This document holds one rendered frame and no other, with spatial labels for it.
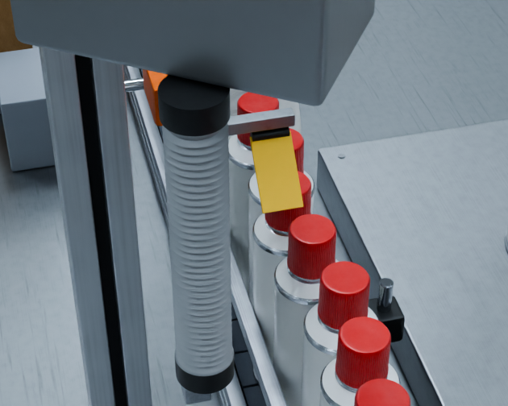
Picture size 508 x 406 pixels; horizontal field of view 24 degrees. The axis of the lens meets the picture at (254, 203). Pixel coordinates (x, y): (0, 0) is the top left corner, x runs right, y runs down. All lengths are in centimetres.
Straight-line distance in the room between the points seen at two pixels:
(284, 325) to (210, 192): 25
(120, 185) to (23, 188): 53
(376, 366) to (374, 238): 38
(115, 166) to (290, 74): 20
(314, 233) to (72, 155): 18
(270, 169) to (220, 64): 26
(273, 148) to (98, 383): 21
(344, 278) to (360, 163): 43
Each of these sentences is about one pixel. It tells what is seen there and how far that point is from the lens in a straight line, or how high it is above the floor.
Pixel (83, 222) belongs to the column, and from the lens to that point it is 76.
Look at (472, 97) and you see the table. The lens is 139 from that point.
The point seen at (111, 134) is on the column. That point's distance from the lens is 72.
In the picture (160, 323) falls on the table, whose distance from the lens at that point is 110.
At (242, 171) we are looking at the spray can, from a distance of 94.
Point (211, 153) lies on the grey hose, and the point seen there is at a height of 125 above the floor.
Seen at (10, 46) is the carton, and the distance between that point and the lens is 138.
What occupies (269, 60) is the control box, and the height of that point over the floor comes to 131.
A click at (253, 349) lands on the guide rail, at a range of 89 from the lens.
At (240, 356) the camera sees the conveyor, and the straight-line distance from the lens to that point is 100.
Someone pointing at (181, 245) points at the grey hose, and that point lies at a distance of 64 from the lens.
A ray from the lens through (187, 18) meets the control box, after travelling 57.
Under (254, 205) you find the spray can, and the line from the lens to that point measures 91.
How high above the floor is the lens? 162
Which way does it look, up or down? 40 degrees down
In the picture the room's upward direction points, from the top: straight up
